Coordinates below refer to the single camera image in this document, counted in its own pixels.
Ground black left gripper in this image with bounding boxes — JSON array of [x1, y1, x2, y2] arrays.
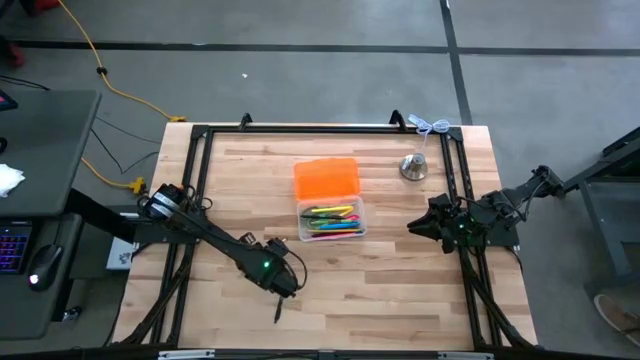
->
[[244, 249, 301, 302]]

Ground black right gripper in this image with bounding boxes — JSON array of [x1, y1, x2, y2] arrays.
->
[[406, 193, 475, 255]]

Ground clear plastic supply box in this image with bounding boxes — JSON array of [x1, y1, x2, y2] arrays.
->
[[296, 195, 368, 244]]

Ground pink pen with blue cap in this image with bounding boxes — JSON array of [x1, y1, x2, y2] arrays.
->
[[309, 232, 366, 243]]

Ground green-handled scissors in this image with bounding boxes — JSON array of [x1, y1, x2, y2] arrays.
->
[[301, 205, 324, 227]]

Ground blue highlighter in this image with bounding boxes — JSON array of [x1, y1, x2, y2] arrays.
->
[[317, 221, 362, 232]]

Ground yellow highlighter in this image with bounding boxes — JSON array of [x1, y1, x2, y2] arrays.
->
[[310, 204, 356, 215]]

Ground orange plastic box lid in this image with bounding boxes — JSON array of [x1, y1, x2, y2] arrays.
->
[[293, 157, 363, 202]]

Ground white printed box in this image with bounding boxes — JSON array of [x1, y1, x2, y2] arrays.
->
[[106, 236, 137, 272]]

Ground brass cylinder on round base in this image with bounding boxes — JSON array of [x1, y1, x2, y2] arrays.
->
[[399, 152, 430, 182]]

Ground black side table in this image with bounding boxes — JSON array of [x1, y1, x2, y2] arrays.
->
[[551, 124, 640, 294]]

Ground person's foot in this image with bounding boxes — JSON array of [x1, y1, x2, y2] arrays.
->
[[0, 39, 26, 69], [593, 293, 640, 336]]

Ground black computer mouse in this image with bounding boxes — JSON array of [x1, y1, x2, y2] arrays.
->
[[27, 243, 65, 293]]

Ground backlit computer keyboard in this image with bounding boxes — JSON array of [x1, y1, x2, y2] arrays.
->
[[0, 221, 32, 275]]

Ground black office desk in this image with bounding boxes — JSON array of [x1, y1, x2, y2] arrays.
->
[[0, 88, 104, 342]]

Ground white crumpled tissue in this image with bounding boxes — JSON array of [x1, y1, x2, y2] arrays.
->
[[0, 163, 26, 199]]

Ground dark device with pink light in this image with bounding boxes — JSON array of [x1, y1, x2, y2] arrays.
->
[[0, 88, 20, 113]]

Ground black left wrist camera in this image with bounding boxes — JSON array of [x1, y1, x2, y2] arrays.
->
[[266, 236, 290, 257]]

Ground white cable bundle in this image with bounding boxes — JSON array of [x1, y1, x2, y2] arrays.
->
[[407, 113, 451, 156]]

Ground silver metal bracket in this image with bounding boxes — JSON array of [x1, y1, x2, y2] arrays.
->
[[438, 351, 495, 360], [158, 349, 216, 360]]

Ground black aluminium table frame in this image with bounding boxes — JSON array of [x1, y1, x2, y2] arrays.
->
[[112, 109, 539, 360]]

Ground yellow extension cable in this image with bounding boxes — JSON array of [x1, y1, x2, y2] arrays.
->
[[55, 0, 187, 197]]

